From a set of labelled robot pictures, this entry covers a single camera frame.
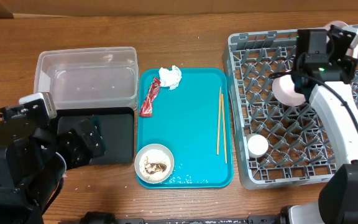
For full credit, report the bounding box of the large white plate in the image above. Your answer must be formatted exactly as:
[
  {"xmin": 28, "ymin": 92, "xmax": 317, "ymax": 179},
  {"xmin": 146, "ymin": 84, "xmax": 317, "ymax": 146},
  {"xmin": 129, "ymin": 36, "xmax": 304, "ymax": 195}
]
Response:
[{"xmin": 324, "ymin": 21, "xmax": 358, "ymax": 59}]

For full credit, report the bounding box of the pink bowl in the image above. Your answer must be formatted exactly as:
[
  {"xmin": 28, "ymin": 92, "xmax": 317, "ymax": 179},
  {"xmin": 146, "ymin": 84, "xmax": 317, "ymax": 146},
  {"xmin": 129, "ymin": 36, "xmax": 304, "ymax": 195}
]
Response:
[{"xmin": 272, "ymin": 75, "xmax": 306, "ymax": 106}]

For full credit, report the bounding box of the grey bowl with food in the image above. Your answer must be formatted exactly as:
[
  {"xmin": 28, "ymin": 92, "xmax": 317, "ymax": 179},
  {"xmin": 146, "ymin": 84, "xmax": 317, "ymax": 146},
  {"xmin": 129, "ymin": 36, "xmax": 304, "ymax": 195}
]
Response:
[{"xmin": 134, "ymin": 144, "xmax": 175, "ymax": 184}]

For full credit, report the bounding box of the red snack wrapper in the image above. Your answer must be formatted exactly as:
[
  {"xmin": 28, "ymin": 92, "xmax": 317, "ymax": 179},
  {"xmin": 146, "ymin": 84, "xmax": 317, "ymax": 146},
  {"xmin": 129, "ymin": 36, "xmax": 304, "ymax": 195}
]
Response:
[{"xmin": 139, "ymin": 77, "xmax": 161, "ymax": 118}]

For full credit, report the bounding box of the wooden chopstick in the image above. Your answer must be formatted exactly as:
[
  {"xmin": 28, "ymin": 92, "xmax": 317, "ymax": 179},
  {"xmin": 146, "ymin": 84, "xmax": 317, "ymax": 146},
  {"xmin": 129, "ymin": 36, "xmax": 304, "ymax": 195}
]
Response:
[
  {"xmin": 216, "ymin": 86, "xmax": 221, "ymax": 155},
  {"xmin": 221, "ymin": 93, "xmax": 227, "ymax": 164}
]

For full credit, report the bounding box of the white cup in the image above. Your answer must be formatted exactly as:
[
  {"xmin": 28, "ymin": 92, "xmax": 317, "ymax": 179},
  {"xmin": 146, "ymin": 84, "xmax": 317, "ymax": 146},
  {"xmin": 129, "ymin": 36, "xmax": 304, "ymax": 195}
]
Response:
[{"xmin": 246, "ymin": 133, "xmax": 269, "ymax": 159}]

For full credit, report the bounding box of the white tissue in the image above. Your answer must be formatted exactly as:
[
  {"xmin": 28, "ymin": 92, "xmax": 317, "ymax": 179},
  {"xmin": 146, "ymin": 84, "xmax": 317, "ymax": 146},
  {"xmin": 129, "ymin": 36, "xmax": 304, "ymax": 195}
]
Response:
[{"xmin": 158, "ymin": 65, "xmax": 182, "ymax": 90}]

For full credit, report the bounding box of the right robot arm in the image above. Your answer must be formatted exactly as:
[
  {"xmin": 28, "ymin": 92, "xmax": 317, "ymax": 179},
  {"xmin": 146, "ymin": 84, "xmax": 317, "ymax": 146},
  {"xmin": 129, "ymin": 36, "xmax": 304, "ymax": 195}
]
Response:
[{"xmin": 286, "ymin": 25, "xmax": 358, "ymax": 223}]

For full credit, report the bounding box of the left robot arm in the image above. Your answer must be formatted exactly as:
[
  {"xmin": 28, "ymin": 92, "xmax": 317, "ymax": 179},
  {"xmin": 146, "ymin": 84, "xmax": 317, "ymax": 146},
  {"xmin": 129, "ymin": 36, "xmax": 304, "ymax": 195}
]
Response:
[{"xmin": 0, "ymin": 105, "xmax": 106, "ymax": 223}]

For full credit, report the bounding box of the grey dishwasher rack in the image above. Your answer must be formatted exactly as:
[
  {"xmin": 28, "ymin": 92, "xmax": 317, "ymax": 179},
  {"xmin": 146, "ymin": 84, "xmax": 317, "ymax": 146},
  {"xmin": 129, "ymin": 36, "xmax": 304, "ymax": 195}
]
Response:
[{"xmin": 223, "ymin": 25, "xmax": 358, "ymax": 190}]

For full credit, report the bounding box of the black plastic tray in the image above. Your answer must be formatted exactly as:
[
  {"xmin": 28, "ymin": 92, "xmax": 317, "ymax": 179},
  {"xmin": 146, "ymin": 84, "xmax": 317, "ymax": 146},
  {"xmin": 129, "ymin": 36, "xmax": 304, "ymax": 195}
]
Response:
[{"xmin": 52, "ymin": 107, "xmax": 134, "ymax": 166}]

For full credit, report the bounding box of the clear plastic bin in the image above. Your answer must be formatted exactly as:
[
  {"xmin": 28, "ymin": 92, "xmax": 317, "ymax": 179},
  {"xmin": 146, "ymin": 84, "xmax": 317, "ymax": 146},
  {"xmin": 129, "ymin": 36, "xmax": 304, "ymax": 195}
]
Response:
[{"xmin": 34, "ymin": 47, "xmax": 139, "ymax": 110}]

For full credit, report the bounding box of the teal serving tray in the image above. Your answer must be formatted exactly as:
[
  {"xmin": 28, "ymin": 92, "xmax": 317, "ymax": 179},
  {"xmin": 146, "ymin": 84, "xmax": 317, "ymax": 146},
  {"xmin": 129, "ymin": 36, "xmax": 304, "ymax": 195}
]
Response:
[{"xmin": 137, "ymin": 68, "xmax": 234, "ymax": 189}]

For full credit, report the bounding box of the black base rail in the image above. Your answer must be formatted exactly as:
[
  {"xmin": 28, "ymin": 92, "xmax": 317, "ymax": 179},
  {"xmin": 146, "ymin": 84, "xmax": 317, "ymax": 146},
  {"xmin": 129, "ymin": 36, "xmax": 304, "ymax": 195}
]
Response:
[{"xmin": 75, "ymin": 212, "xmax": 286, "ymax": 224}]

